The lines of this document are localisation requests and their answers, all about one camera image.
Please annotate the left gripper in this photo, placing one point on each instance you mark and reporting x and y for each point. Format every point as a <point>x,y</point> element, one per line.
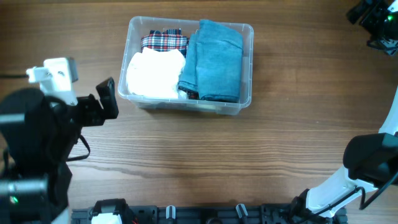
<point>96,116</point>

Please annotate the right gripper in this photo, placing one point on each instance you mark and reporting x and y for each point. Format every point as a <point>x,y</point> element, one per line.
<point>360,10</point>

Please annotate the white cloth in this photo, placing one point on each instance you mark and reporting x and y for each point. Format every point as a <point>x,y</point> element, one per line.
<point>156,74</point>

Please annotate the clear plastic storage container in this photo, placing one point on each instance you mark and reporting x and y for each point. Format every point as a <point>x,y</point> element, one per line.
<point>141,25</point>

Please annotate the plaid cloth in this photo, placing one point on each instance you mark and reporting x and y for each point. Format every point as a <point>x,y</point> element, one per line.
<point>172,39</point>

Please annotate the blue towel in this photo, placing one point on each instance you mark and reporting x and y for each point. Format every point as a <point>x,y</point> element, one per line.
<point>214,63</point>

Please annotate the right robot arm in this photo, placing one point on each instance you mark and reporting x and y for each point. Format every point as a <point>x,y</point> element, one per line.
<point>370,161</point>

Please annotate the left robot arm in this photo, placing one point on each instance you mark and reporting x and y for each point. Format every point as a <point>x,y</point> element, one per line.
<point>40,132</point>

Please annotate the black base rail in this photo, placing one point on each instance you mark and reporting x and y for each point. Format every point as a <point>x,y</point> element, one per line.
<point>264,214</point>

